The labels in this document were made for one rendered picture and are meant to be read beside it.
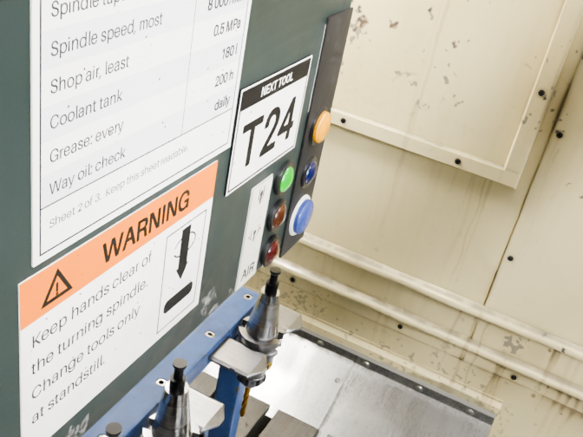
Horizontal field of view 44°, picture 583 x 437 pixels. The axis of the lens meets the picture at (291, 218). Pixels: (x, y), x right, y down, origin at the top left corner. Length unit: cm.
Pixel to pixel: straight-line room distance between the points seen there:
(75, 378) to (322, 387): 119
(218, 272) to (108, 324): 12
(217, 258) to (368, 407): 109
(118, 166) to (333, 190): 109
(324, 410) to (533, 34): 82
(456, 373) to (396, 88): 59
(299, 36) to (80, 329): 23
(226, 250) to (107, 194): 17
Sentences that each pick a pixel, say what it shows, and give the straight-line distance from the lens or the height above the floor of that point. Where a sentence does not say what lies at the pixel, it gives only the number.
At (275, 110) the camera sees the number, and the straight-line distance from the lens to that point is 47.
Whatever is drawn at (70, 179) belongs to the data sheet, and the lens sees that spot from 31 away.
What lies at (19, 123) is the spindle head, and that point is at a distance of 28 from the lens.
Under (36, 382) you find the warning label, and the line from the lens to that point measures 36.
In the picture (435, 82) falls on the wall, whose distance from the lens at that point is 127.
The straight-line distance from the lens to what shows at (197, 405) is 90.
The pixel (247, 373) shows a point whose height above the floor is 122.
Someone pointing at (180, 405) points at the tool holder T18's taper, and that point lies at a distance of 81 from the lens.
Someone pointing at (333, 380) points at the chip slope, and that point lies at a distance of 155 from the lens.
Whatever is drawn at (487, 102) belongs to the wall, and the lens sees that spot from 126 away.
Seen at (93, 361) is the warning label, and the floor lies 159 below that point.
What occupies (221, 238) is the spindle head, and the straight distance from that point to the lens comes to 47.
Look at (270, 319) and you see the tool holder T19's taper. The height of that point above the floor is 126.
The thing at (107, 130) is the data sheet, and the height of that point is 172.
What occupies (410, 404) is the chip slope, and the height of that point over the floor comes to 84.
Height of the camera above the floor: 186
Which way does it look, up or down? 30 degrees down
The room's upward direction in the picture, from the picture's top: 12 degrees clockwise
